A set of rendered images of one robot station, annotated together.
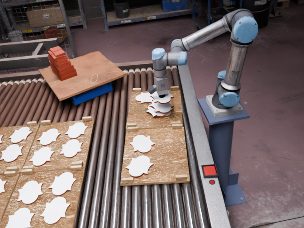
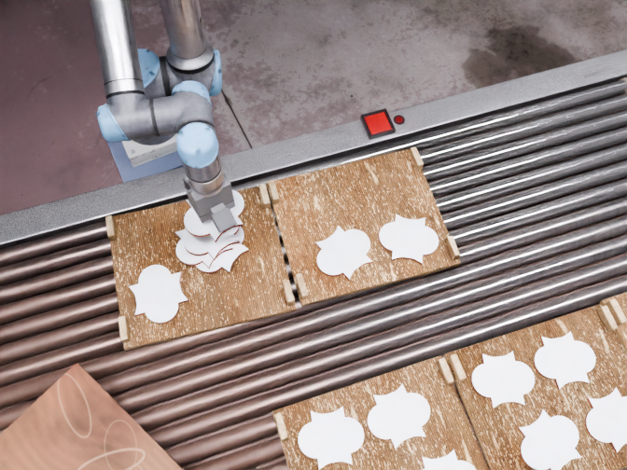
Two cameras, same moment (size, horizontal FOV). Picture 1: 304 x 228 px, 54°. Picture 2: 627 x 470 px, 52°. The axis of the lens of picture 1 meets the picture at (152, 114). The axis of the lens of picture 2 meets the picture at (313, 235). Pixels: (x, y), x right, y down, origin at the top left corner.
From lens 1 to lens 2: 172 cm
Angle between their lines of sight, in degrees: 65
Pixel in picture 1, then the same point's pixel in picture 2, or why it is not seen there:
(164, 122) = (258, 224)
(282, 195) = not seen: hidden behind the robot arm
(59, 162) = (449, 425)
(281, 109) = not seen: outside the picture
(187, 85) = (79, 209)
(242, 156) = not seen: hidden behind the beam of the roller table
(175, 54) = (200, 103)
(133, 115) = (241, 307)
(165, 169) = (401, 192)
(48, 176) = (494, 428)
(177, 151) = (347, 180)
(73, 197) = (523, 341)
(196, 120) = (229, 167)
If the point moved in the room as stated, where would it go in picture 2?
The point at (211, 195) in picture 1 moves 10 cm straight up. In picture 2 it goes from (427, 117) to (434, 96)
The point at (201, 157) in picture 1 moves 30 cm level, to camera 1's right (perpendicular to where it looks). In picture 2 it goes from (343, 142) to (305, 60)
